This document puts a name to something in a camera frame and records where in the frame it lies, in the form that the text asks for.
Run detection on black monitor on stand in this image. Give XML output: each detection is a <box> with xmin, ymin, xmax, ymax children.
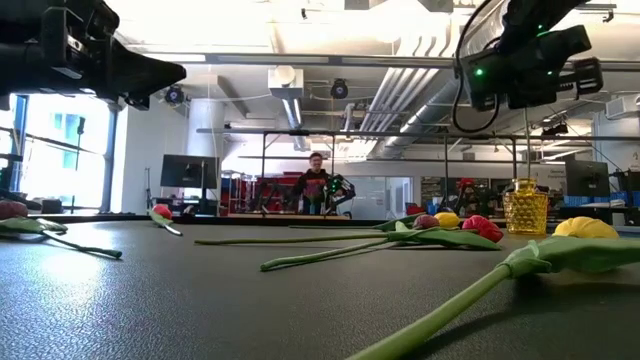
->
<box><xmin>159</xmin><ymin>153</ymin><xmax>220</xmax><ymax>216</ymax></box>

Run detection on grey overhead rig beam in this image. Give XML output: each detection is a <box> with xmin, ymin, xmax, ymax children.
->
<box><xmin>124</xmin><ymin>49</ymin><xmax>640</xmax><ymax>72</ymax></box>

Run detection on white wall air unit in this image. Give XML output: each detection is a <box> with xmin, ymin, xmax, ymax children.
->
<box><xmin>604</xmin><ymin>93</ymin><xmax>640</xmax><ymax>121</ymax></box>

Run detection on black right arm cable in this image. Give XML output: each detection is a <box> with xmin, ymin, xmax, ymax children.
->
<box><xmin>451</xmin><ymin>0</ymin><xmax>502</xmax><ymax>135</ymax></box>

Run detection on black metal workstation frame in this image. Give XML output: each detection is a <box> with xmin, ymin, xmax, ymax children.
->
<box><xmin>197</xmin><ymin>127</ymin><xmax>640</xmax><ymax>221</ymax></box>

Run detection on blue storage bins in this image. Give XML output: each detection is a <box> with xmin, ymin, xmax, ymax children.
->
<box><xmin>563</xmin><ymin>192</ymin><xmax>640</xmax><ymax>209</ymax></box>

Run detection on amber glass vase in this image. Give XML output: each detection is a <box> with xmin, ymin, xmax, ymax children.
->
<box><xmin>503</xmin><ymin>178</ymin><xmax>550</xmax><ymax>236</ymax></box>

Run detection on silver ventilation duct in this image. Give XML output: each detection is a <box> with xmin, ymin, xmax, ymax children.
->
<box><xmin>369</xmin><ymin>0</ymin><xmax>506</xmax><ymax>161</ymax></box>

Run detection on red storage bin rack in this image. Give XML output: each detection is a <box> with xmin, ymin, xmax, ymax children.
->
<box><xmin>219</xmin><ymin>171</ymin><xmax>306</xmax><ymax>216</ymax></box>

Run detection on black light stand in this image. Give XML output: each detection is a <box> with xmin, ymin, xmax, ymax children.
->
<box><xmin>69</xmin><ymin>116</ymin><xmax>87</xmax><ymax>215</ymax></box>

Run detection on white ceiling unit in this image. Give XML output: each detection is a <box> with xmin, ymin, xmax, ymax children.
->
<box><xmin>267</xmin><ymin>65</ymin><xmax>305</xmax><ymax>100</ymax></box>

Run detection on small bright red tulip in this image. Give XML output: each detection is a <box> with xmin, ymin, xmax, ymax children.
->
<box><xmin>148</xmin><ymin>203</ymin><xmax>184</xmax><ymax>237</ymax></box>

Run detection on purple and pink tulip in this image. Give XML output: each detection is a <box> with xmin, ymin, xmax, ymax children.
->
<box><xmin>258</xmin><ymin>213</ymin><xmax>442</xmax><ymax>274</ymax></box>

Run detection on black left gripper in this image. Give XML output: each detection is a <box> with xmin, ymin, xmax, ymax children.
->
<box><xmin>42</xmin><ymin>0</ymin><xmax>187</xmax><ymax>112</ymax></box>

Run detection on round black ceiling lamp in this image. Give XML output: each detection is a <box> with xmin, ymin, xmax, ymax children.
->
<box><xmin>329</xmin><ymin>78</ymin><xmax>350</xmax><ymax>100</ymax></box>
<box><xmin>163</xmin><ymin>84</ymin><xmax>186</xmax><ymax>107</ymax></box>

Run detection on large yellow tulip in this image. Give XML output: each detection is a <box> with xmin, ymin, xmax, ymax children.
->
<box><xmin>344</xmin><ymin>215</ymin><xmax>640</xmax><ymax>360</ymax></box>

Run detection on black ceiling track fixture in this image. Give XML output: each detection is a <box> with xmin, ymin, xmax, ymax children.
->
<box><xmin>574</xmin><ymin>2</ymin><xmax>617</xmax><ymax>24</ymax></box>

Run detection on person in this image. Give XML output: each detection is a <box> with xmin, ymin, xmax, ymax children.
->
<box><xmin>293</xmin><ymin>152</ymin><xmax>335</xmax><ymax>216</ymax></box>
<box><xmin>452</xmin><ymin>177</ymin><xmax>501</xmax><ymax>217</ymax></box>

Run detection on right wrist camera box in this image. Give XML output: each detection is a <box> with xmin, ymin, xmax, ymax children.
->
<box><xmin>572</xmin><ymin>57</ymin><xmax>604</xmax><ymax>96</ymax></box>

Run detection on small yellow tulip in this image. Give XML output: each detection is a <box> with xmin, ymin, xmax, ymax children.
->
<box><xmin>288</xmin><ymin>211</ymin><xmax>461</xmax><ymax>232</ymax></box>

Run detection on bright red long-stemmed tulip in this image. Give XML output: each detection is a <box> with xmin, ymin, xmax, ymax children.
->
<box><xmin>193</xmin><ymin>214</ymin><xmax>505</xmax><ymax>251</ymax></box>

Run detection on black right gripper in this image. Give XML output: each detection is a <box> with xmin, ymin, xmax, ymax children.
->
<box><xmin>459</xmin><ymin>24</ymin><xmax>594</xmax><ymax>112</ymax></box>

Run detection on dark red tulip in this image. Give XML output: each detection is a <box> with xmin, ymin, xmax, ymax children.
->
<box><xmin>0</xmin><ymin>199</ymin><xmax>124</xmax><ymax>260</ymax></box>

